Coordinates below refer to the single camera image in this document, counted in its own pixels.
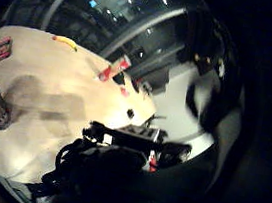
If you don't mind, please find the white marker cube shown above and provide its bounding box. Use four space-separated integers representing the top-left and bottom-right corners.
124 123 163 145

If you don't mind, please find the small red white object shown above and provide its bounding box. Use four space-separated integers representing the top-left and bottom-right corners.
146 149 161 174

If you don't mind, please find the small red piece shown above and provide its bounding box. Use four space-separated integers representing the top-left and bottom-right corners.
118 86 132 99

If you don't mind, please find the red box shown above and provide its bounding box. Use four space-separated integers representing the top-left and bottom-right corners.
96 52 134 86

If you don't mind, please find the yellow banana toy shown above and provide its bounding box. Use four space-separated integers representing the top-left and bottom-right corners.
50 34 81 53

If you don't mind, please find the red and black card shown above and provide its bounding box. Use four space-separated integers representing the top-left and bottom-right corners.
0 34 15 67

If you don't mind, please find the the person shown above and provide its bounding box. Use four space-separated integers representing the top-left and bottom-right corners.
169 3 257 139

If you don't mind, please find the black cable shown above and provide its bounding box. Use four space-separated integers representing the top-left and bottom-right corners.
142 112 168 131

